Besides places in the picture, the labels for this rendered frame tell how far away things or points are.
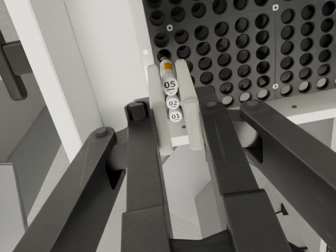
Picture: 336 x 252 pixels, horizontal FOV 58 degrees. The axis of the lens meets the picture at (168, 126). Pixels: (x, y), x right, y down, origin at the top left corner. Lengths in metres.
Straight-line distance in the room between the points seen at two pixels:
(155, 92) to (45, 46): 0.12
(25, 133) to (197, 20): 0.61
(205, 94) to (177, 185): 1.32
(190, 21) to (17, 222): 0.46
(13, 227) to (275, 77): 0.49
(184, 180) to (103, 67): 1.16
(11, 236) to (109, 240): 1.20
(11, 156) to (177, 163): 0.85
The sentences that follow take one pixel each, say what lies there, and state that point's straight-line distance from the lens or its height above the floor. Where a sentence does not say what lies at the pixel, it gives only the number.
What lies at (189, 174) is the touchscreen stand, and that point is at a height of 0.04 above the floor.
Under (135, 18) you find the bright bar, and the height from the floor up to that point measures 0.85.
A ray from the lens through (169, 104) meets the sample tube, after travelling 0.29.
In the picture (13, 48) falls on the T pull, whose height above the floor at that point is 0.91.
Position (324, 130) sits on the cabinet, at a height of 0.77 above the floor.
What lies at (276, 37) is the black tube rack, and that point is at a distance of 0.30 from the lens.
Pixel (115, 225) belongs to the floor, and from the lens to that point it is 1.71.
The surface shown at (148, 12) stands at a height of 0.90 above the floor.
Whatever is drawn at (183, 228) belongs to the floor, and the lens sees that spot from 1.74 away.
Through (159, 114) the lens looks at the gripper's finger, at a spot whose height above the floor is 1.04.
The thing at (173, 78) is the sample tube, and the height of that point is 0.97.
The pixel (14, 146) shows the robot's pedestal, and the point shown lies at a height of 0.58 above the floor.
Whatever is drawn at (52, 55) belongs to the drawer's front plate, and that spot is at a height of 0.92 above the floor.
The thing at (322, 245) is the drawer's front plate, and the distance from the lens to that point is 0.63.
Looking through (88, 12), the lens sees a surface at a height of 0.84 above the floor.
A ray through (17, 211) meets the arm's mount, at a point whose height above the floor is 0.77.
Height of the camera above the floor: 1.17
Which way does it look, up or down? 61 degrees down
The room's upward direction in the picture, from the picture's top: 172 degrees clockwise
